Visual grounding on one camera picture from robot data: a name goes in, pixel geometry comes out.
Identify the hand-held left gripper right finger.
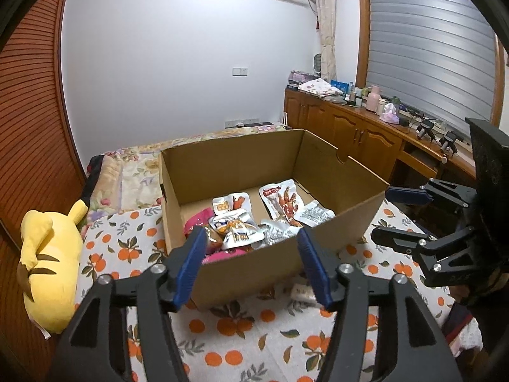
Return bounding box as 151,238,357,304
297,226,464,382

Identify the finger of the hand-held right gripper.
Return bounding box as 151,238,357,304
385,179,478,208
371,225,478,287

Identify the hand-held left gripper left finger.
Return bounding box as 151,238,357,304
50,226,208,382

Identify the pink snack packet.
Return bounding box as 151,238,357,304
184,207,215,243

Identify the brown cardboard box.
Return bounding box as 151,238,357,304
158,128,390,311

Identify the white packet with orange band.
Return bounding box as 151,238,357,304
210,211,265,249

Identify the white packet with chicken print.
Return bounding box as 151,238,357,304
213,192,252,213

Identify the black clamp device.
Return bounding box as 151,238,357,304
415,119,436,141
438,131,459,156

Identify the wooden cabinet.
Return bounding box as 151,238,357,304
284,88,478,192

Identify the pink tissue box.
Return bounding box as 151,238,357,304
380,103,400,124

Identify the orange fruit print tablecloth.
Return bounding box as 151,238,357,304
75,197,474,382

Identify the pink thermos bottle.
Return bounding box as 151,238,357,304
366,85,381,112

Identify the cluster of small toiletry bottles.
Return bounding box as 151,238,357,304
344,81,366,108

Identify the dark cloth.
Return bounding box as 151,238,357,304
87,155,105,200

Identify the folded floral cloth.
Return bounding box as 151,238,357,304
298,80,345,98

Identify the yellow plush toy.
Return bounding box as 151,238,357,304
17,199,89,333

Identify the grey window blind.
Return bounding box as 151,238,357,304
358,0,506,138

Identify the purple patterned bag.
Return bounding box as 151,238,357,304
290,70,319,86

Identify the light patterned curtain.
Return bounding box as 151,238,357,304
312,0,338,82

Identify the wooden louvred wardrobe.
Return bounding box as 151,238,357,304
0,0,88,382

